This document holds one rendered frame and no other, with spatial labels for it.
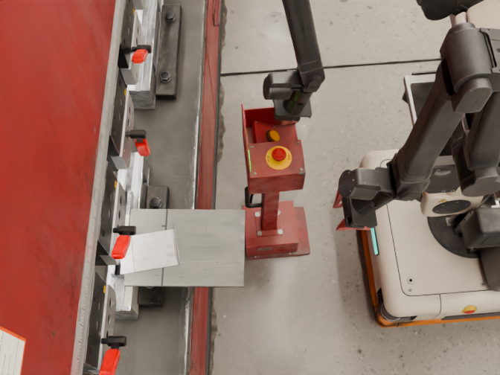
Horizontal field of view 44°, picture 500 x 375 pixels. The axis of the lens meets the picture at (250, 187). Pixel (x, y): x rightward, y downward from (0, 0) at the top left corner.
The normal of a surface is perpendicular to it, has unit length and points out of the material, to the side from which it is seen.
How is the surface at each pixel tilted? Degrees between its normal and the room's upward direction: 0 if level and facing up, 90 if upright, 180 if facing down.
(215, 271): 0
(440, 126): 90
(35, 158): 90
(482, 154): 85
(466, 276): 0
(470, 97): 90
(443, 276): 0
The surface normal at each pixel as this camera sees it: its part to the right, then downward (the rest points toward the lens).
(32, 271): 1.00, 0.01
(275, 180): 0.10, 0.91
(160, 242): -0.01, -0.39
